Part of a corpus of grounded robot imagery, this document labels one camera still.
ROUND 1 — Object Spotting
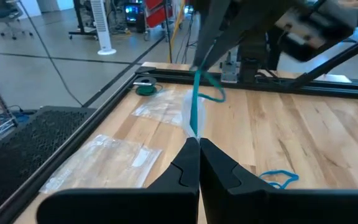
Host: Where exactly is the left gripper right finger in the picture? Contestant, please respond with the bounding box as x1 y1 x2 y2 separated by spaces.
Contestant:
199 138 358 224

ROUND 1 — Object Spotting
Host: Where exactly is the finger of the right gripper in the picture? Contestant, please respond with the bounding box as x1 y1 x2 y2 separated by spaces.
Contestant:
201 0 273 71
193 0 231 70

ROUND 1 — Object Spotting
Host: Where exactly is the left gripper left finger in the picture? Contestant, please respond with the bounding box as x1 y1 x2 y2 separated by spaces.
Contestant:
35 136 201 224

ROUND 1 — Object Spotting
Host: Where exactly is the clear plastic zip bag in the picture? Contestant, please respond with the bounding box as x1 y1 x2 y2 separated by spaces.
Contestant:
39 134 163 194
131 88 198 127
181 89 207 140

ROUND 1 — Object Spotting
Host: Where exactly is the red tool cart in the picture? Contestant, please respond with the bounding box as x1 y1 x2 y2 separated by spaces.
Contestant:
143 0 173 41

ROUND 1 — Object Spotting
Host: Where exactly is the black computer with lights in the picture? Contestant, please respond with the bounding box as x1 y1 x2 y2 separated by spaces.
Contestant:
122 1 145 34

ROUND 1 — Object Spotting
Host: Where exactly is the white tower fan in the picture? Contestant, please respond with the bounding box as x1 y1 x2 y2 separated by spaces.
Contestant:
90 0 117 56

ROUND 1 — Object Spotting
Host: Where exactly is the black rolling stand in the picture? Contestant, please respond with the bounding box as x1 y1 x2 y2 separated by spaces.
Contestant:
68 0 99 40

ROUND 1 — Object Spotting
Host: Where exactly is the black perforated metal box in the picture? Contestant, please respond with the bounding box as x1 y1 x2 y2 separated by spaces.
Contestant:
0 105 98 223

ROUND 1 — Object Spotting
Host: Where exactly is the black office chair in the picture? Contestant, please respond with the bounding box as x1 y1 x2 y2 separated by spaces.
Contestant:
0 0 34 41

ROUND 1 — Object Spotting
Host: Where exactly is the yellow floor cable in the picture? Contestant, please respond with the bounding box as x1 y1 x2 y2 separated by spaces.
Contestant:
166 0 186 63

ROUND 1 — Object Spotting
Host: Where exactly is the thin black hanging cable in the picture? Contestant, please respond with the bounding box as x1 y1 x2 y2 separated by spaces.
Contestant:
17 0 84 107

